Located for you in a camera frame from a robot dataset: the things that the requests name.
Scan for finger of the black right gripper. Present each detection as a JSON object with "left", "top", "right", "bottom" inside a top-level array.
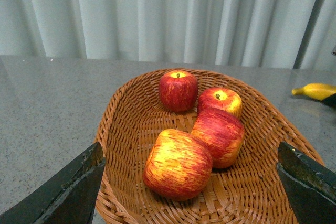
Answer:
[{"left": 322, "top": 94, "right": 336, "bottom": 108}]

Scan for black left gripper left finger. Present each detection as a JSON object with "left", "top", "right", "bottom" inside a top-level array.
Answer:
[{"left": 1, "top": 143, "right": 105, "bottom": 223}]

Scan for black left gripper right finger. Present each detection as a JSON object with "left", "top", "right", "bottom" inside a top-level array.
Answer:
[{"left": 277, "top": 142, "right": 335, "bottom": 223}]

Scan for yellow banana left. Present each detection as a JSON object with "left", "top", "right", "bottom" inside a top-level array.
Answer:
[{"left": 291, "top": 83, "right": 335, "bottom": 101}]

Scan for pale pleated curtain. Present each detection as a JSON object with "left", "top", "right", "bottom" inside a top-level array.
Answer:
[{"left": 1, "top": 0, "right": 335, "bottom": 71}]

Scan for red apple lying sideways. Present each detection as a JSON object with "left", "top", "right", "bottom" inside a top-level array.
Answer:
[{"left": 191, "top": 108, "right": 245, "bottom": 169}]

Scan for red apple with yellow side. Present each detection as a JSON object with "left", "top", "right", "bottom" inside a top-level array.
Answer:
[{"left": 197, "top": 87, "right": 243, "bottom": 119}]

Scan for brown wicker basket left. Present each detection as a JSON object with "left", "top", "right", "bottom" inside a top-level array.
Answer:
[{"left": 96, "top": 69, "right": 322, "bottom": 223}]

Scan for small red apple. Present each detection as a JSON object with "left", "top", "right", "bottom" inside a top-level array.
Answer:
[{"left": 159, "top": 70, "right": 198, "bottom": 112}]

